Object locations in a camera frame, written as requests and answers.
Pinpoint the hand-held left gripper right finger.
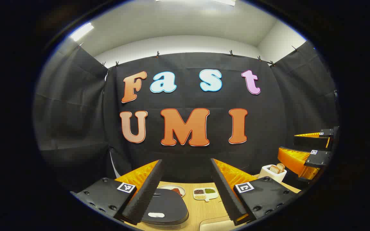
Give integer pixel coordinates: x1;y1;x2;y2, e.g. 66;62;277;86
210;158;297;227

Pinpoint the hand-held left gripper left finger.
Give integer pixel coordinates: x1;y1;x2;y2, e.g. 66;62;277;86
70;159;164;226

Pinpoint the black rice cooker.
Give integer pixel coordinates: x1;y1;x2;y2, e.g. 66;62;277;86
139;188;189;230

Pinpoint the white divided dish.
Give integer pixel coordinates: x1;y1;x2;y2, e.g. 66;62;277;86
193;187;219;202

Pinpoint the round white plate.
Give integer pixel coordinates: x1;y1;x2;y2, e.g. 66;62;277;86
157;184;186;198

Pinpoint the white toaster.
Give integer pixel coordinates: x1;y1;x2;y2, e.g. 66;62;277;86
258;165;287;183

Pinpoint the black backdrop cloth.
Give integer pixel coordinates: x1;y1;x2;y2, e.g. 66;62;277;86
33;41;339;193

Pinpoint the ceiling light panel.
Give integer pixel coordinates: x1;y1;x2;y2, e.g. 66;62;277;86
155;0;237;6
70;22;94;41

